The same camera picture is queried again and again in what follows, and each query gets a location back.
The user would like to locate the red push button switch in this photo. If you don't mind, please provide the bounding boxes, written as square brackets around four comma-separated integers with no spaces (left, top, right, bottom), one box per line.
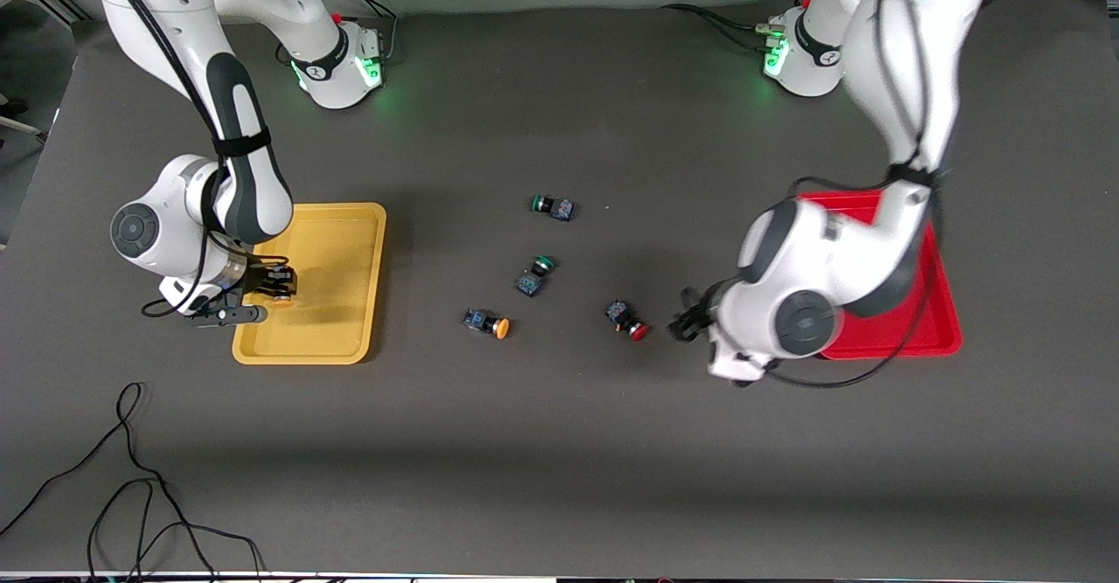
[604,300,650,343]

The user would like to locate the yellow plastic tray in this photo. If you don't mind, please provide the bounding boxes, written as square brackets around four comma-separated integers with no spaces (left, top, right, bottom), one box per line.
[232,203,388,365]

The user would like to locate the dark grey table mat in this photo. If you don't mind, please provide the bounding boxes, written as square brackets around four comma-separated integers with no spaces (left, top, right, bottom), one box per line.
[0,0,1119,577]

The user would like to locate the red plastic tray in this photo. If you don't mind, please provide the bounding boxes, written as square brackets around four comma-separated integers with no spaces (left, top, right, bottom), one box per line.
[800,190,964,361]

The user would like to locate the green push button switch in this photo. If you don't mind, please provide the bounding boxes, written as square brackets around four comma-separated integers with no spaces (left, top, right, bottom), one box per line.
[515,255,558,299]
[531,193,576,223]

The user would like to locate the thin black loose cable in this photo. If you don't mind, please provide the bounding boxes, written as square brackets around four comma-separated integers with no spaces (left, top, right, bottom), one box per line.
[0,381,265,583]

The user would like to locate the black left arm base cables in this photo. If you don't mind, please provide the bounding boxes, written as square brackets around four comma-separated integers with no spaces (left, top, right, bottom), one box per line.
[659,0,819,52]

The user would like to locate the black arm base cables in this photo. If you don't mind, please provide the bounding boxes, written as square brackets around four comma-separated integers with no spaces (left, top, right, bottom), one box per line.
[275,0,400,66]
[659,0,819,52]

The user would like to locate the black right arm base cables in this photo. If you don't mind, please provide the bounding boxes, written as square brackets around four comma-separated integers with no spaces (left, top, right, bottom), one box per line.
[275,0,400,66]

